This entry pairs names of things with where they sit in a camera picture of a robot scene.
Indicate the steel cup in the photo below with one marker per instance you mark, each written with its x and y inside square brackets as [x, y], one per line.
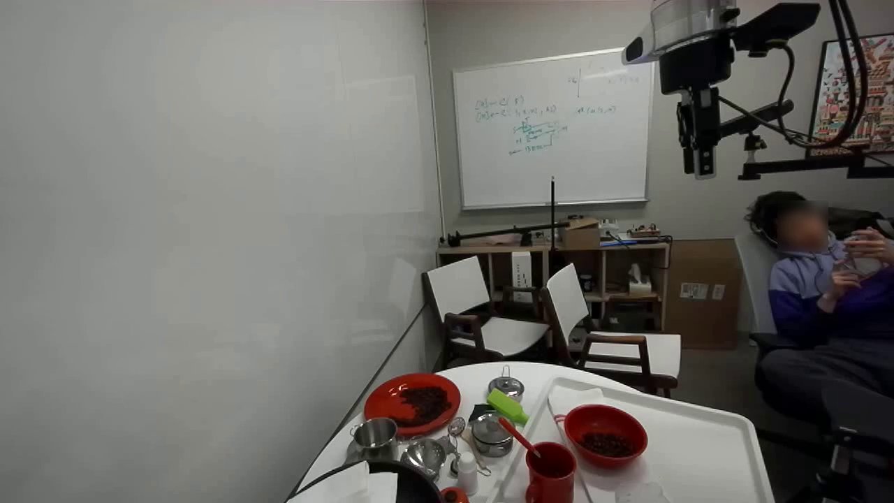
[374, 440]

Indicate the left white chair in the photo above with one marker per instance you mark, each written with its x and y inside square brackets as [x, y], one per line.
[468, 322]

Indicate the green squeeze bottle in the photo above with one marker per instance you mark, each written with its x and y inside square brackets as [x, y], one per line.
[506, 405]

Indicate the steel pot with lid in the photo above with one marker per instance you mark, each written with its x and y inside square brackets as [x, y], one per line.
[486, 438]

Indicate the red plate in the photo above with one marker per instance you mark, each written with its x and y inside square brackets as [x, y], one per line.
[418, 404]

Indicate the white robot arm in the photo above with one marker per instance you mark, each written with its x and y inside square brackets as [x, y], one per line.
[679, 23]

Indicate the wooden shelf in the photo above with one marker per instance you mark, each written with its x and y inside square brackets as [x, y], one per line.
[623, 283]

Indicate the black camera on stand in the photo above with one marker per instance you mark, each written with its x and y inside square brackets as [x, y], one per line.
[774, 27]

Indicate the red bowl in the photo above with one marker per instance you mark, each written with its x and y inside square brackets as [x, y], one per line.
[605, 438]

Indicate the red mug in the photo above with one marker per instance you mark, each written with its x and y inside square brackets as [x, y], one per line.
[550, 470]

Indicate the cardboard box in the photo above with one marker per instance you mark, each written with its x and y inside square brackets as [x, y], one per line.
[704, 292]

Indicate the whiteboard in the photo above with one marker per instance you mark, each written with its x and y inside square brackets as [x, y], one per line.
[567, 129]

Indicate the white chair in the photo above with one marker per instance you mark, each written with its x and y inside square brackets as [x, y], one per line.
[645, 362]
[468, 322]

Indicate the seated person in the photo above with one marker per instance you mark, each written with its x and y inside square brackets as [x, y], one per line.
[830, 302]

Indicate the red handled spoon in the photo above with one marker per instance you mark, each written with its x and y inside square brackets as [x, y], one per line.
[518, 438]

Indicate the small steel saucepan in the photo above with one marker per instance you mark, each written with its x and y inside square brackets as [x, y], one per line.
[510, 386]

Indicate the right white chair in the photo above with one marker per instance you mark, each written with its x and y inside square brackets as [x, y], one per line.
[645, 362]

